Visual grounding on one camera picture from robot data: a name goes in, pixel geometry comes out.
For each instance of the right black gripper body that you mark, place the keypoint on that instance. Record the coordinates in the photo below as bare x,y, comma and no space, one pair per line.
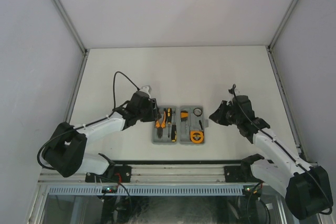
226,116

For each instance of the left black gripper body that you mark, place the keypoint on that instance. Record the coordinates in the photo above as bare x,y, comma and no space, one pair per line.
149,114

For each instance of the orange handled pliers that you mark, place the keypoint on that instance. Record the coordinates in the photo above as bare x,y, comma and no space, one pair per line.
161,124

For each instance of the black electrical tape roll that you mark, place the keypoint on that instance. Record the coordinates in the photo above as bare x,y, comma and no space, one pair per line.
198,111

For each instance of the black yellow screwdriver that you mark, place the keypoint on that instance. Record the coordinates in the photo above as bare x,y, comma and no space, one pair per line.
174,133
169,115

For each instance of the orange tape measure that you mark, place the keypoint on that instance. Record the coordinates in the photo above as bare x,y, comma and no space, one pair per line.
197,137

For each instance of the grey plastic tool case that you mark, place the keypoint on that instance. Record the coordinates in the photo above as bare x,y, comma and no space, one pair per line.
183,128

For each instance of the hex key set orange holder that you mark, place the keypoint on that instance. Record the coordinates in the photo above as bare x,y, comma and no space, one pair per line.
184,115

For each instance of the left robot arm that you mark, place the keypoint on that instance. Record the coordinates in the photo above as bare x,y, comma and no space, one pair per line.
65,152

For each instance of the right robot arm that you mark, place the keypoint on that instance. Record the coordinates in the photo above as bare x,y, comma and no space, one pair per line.
305,188

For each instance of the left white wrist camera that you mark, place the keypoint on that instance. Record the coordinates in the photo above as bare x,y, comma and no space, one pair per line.
146,89

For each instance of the aluminium front rail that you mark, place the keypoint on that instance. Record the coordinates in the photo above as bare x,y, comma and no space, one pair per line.
141,174

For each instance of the right aluminium frame post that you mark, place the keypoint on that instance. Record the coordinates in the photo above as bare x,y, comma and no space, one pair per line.
283,22

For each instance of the aluminium frame post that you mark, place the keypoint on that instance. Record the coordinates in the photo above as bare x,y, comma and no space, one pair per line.
69,25
283,22

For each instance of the slotted grey cable duct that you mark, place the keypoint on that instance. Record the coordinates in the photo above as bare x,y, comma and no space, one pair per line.
148,190

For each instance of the left aluminium frame post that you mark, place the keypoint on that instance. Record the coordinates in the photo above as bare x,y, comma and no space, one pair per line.
69,25

